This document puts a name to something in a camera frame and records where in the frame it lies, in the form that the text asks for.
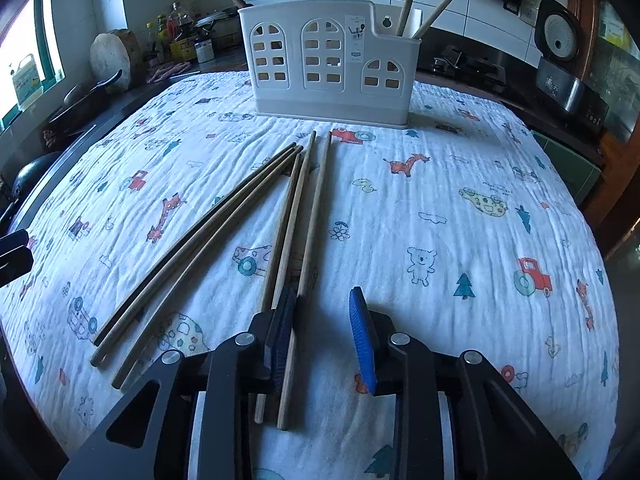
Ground translucent plastic jug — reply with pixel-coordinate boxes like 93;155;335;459
11;54;40;107

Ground round wooden cutting board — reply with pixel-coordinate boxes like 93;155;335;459
90;29;141;93

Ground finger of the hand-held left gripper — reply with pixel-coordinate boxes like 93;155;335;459
0;230;34;287

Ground metal pan with handle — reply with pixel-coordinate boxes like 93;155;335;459
47;69;123;128

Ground white plastic utensil holder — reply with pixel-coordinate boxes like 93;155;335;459
237;1;418;126

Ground black wok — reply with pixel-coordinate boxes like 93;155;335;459
10;152;63;201

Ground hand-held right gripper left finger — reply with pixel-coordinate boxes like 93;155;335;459
57;285;300;480

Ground black gas stove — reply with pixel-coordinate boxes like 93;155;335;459
417;42;506;93

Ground white cartoon printed cloth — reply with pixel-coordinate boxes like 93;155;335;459
0;70;621;480

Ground pink rag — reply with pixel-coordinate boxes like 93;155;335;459
146;60;193;85

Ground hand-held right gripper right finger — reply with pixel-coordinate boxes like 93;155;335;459
348;286;583;480

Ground green yellow bottle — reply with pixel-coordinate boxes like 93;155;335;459
145;15;168;61

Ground black rice cooker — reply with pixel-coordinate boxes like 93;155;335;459
534;0;611;133

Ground metal pot with lid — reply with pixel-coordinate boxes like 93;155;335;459
195;6;241;51

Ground window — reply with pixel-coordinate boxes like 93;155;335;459
0;0;66;133

